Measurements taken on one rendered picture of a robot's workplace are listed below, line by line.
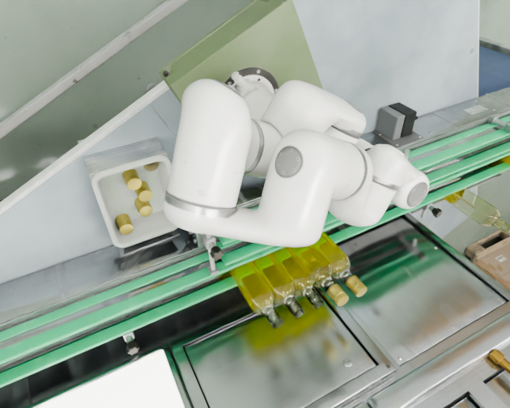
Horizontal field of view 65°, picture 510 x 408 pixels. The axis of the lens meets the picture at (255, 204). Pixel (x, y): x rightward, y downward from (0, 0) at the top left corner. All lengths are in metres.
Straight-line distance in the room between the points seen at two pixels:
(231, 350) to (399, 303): 0.50
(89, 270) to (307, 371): 0.59
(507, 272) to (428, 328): 3.61
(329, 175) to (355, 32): 0.74
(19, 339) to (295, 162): 0.78
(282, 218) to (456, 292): 0.94
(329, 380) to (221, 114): 0.77
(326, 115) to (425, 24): 0.79
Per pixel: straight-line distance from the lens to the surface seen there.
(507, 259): 4.94
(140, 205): 1.01
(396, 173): 0.70
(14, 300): 1.10
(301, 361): 1.07
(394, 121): 1.30
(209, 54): 0.86
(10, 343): 1.06
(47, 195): 1.01
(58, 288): 1.08
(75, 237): 1.10
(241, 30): 0.88
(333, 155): 0.47
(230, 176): 0.44
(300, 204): 0.45
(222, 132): 0.43
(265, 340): 1.09
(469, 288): 1.37
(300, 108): 0.58
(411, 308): 1.26
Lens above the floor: 1.60
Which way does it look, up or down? 44 degrees down
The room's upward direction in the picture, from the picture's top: 140 degrees clockwise
